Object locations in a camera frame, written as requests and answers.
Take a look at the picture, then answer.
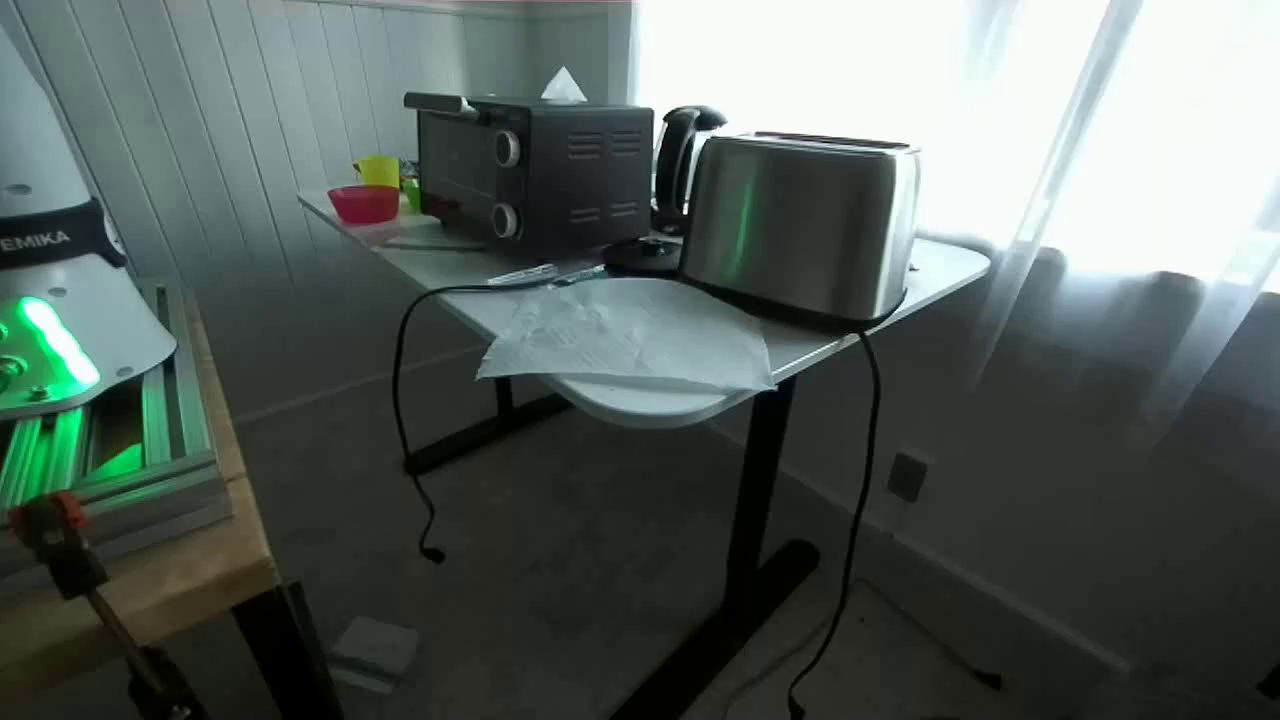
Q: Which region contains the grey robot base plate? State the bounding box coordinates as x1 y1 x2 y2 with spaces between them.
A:
0 251 181 422

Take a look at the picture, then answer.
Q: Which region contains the black toaster oven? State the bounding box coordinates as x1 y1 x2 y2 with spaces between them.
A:
401 88 659 266

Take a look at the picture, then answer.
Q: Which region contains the black workbench leg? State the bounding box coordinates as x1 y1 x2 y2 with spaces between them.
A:
230 576 348 720

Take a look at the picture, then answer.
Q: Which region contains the wooden workbench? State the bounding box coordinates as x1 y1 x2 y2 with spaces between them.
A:
0 293 283 702

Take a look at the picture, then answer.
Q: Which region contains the red and black clamp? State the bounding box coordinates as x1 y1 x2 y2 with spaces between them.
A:
8 487 207 720

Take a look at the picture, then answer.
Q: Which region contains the white block on floor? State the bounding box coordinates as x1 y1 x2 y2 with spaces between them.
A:
323 612 427 698

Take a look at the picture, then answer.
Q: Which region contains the white crumpled paper sheet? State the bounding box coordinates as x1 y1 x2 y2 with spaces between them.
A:
471 277 779 399

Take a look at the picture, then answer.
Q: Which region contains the black electric kettle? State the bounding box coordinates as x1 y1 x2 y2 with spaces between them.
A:
605 101 731 280

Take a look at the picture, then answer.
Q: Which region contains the black floor cable with plug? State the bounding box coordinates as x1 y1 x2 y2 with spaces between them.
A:
853 573 1012 697

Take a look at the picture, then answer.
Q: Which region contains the white tissue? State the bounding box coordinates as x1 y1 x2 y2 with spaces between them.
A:
538 65 592 107

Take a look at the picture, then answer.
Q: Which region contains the black toaster oven cable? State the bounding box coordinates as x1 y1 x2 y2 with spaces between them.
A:
384 266 540 568

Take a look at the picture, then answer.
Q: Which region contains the green-lit machine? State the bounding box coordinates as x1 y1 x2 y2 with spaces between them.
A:
0 283 231 568

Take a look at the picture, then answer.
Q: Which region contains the white sheer curtain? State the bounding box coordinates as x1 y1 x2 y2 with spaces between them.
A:
958 0 1280 432

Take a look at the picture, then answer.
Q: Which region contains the wall power outlet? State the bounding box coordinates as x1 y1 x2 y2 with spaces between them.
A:
883 446 936 508

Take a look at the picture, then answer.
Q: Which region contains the stainless steel toaster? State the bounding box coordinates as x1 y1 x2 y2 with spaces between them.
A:
682 128 928 330

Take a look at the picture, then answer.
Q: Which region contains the black table leg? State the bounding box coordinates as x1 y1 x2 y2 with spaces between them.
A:
401 377 578 479
609 377 826 720

